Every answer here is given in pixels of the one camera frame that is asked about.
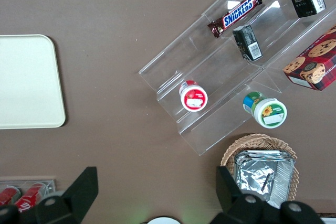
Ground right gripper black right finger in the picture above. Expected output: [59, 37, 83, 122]
[215, 165, 282, 224]

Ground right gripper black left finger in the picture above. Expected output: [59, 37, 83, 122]
[35, 166, 99, 224]

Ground wicker basket holding foil trays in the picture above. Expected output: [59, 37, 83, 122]
[220, 133, 300, 204]

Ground cream rectangular plastic tray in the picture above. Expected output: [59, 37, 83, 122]
[0, 34, 66, 130]

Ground clear acrylic bottle rack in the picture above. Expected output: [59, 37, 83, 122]
[0, 175, 57, 206]

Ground silver foil packets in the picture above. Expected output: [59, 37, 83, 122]
[234, 149, 295, 209]

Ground green lidded small cup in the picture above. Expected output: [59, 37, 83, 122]
[242, 91, 287, 129]

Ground red lidded small cup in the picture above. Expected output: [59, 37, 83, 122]
[179, 79, 209, 112]

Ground clear acrylic stepped display shelf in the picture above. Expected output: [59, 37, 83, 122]
[138, 0, 336, 156]

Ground red plaid cookie box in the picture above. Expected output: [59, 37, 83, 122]
[282, 24, 336, 91]

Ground Snickers chocolate bar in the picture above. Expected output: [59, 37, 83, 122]
[207, 0, 263, 38]

